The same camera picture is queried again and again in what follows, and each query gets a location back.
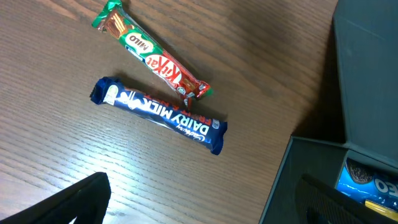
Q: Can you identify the blue Dairy Milk chocolate bar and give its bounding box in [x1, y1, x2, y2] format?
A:
[90, 77, 228, 155]

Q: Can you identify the green red KitKat Milo bar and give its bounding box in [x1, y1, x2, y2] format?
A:
[92, 0, 213, 108]

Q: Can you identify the blue Oreo cookie pack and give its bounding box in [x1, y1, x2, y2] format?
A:
[336, 159, 397, 212]

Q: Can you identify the yellow Hacks candy bag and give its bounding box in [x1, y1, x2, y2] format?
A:
[365, 200, 398, 222]

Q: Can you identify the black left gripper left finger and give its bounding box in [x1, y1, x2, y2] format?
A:
[1, 172, 111, 224]

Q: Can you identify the black open box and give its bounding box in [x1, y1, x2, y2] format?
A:
[260, 1, 397, 223]

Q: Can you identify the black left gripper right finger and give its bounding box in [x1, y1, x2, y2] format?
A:
[295, 174, 396, 224]

